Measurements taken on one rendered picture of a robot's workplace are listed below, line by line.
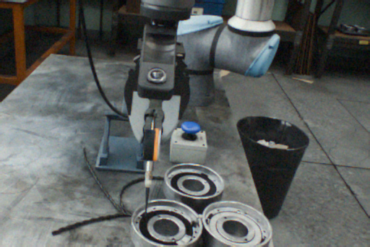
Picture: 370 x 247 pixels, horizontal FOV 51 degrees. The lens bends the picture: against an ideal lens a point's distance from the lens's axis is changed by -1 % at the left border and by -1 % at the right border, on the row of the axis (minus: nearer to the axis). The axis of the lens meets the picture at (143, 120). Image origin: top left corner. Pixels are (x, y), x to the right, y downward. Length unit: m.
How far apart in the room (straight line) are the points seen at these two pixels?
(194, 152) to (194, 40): 0.35
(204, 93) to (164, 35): 0.56
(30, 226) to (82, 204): 0.10
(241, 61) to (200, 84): 0.14
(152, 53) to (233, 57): 0.51
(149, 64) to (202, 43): 0.54
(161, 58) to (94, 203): 0.29
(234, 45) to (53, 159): 0.52
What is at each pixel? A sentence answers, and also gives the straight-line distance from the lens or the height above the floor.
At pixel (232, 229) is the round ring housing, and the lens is 0.66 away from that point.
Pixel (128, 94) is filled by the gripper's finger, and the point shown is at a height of 1.00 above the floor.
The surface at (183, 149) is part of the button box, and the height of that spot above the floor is 0.83.
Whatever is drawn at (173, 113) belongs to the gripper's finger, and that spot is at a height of 0.98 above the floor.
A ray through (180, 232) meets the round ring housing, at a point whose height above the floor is 0.83.
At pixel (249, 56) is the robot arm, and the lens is 0.99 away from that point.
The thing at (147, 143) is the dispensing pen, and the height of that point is 0.94.
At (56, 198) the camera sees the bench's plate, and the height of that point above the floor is 0.80.
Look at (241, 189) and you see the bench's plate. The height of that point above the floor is 0.80.
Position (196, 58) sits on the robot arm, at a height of 0.93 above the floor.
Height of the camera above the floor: 1.23
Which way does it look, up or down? 26 degrees down
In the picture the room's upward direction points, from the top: 6 degrees clockwise
